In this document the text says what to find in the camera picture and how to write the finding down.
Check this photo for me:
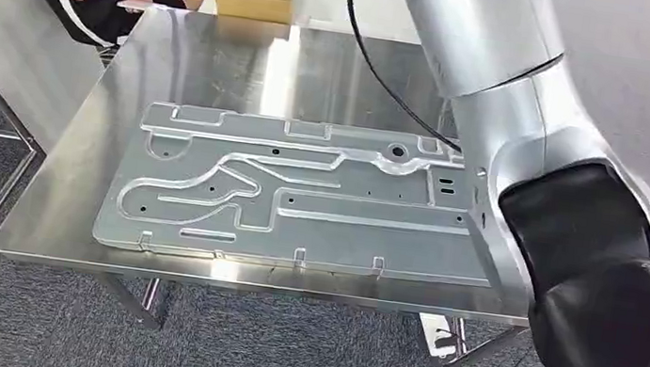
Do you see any stamped metal plate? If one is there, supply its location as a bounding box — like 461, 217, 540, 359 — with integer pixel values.
89, 92, 511, 300

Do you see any white power strip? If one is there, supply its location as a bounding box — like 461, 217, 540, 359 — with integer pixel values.
413, 311, 472, 363

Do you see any stainless steel table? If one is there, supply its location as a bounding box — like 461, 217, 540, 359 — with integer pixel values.
0, 0, 567, 367

